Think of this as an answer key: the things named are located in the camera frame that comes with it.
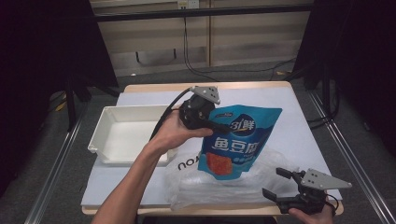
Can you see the white plastic bin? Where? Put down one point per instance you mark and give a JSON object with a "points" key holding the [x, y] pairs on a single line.
{"points": [[127, 140]]}

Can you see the aluminium floor rail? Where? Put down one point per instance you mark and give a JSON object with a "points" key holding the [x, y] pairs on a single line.
{"points": [[53, 174], [355, 161]]}

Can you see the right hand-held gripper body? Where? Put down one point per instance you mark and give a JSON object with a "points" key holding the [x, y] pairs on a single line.
{"points": [[313, 189]]}

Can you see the person's right hand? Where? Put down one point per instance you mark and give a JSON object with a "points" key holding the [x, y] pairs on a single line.
{"points": [[314, 218]]}

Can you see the translucent white plastic bag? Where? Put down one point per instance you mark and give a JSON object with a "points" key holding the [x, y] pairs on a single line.
{"points": [[218, 189]]}

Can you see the blue food packet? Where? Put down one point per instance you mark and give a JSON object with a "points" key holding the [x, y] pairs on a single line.
{"points": [[236, 146]]}

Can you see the white table sheet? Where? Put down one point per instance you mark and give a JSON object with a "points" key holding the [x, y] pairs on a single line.
{"points": [[299, 130]]}

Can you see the person's left hand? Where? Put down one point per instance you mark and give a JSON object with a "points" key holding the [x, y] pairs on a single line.
{"points": [[172, 133]]}

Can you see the black horizontal bar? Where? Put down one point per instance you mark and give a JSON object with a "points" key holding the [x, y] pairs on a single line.
{"points": [[202, 13]]}

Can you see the white wall socket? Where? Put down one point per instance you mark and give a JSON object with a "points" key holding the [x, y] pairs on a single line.
{"points": [[188, 3]]}

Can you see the black curtain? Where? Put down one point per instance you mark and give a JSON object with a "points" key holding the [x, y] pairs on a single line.
{"points": [[358, 56], [37, 62]]}

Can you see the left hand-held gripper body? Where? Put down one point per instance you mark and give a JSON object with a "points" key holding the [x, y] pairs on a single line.
{"points": [[194, 113]]}

